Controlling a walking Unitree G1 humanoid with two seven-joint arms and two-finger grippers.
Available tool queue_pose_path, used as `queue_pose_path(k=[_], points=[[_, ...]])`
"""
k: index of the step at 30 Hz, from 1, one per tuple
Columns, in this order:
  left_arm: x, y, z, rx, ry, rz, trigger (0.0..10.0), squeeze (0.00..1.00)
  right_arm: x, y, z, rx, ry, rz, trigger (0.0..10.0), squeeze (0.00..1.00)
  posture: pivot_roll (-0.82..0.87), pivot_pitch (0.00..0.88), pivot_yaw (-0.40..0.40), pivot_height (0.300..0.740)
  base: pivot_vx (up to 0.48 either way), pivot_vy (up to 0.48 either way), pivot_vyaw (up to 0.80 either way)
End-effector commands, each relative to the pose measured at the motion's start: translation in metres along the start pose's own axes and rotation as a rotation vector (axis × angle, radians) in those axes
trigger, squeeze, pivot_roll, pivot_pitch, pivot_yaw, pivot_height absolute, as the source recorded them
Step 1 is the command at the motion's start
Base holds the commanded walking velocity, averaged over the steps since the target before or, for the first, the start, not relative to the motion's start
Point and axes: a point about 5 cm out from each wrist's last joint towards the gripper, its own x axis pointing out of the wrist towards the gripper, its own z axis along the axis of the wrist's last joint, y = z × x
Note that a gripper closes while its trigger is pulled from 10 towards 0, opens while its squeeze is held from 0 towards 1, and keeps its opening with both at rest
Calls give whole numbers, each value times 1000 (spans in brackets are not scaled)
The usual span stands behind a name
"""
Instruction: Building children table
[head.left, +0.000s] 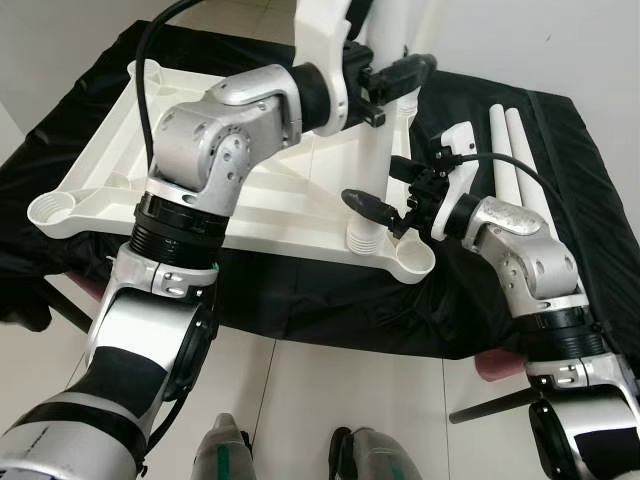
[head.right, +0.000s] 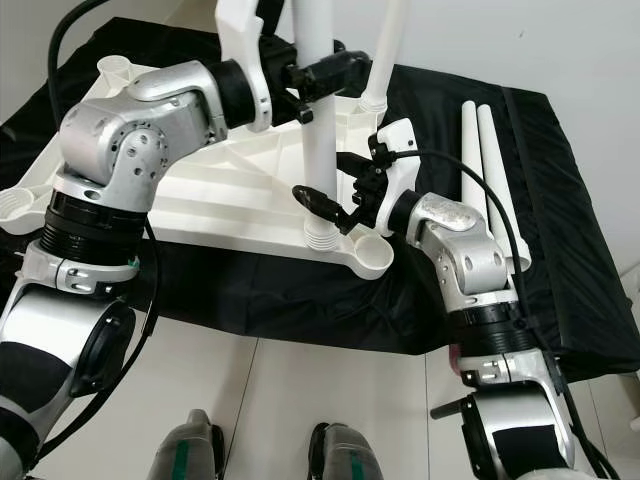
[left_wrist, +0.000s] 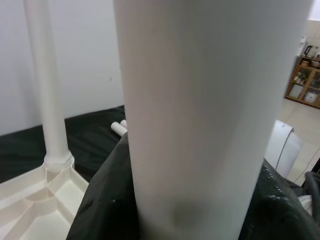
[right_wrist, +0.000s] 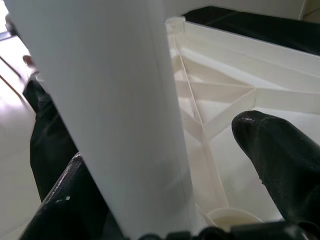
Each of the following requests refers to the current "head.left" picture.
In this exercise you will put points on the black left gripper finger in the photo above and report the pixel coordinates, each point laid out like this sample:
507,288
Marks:
418,74

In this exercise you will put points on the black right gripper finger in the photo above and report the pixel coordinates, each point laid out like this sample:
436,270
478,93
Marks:
372,207
408,168

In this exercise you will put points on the white plastic table top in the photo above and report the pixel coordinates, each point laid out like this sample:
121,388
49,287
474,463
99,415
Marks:
280,210

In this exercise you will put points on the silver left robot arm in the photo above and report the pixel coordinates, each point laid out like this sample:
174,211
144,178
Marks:
200,140

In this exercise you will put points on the black table cloth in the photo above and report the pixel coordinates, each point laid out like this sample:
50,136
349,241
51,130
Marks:
300,310

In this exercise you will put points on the black metal table leg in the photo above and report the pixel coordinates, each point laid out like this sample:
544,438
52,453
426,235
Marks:
490,407
70,305

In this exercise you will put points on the grey robot right leg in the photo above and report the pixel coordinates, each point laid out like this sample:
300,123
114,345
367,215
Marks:
375,458

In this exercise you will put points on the grey robot leg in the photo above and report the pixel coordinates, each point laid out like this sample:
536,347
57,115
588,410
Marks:
222,455
375,458

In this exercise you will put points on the grey robot left leg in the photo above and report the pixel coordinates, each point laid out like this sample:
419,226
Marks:
222,455

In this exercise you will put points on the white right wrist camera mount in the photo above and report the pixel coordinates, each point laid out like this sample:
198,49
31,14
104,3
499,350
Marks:
462,170

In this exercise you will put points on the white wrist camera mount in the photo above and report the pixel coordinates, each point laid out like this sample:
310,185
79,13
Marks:
320,50
462,170

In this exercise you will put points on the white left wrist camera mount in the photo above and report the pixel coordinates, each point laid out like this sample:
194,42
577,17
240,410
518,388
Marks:
320,50

